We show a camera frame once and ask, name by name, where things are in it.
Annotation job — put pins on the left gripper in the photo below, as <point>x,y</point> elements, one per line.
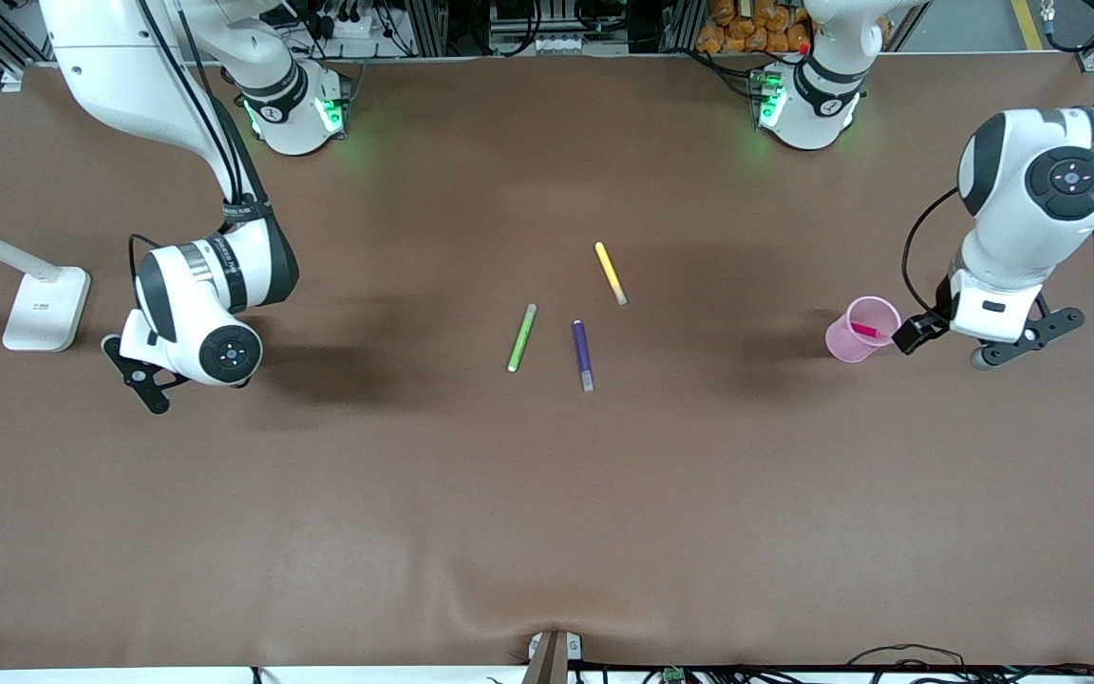
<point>917,331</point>

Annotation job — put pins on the pink marker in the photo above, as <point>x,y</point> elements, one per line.
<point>865,331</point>

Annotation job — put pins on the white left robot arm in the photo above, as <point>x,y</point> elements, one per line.
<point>1012,228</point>

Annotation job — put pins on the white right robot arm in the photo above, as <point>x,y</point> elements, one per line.
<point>129,66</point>

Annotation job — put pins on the pink plastic cup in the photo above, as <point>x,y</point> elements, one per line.
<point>846,344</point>

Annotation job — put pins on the white lamp stand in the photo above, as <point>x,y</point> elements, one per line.
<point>46,309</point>

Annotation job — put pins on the yellow marker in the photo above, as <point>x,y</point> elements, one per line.
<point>610,272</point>

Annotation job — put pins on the purple marker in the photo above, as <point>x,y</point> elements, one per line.
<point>582,353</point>

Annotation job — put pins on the orange snack packages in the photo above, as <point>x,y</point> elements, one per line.
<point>756,27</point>

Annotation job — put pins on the green marker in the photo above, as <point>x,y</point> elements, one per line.
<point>521,338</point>

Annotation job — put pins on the white power strip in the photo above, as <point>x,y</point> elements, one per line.
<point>362,26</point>

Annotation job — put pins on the small green circuit board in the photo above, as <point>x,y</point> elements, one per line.
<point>672,675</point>

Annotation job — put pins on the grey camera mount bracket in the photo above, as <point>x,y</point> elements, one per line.
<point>552,657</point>

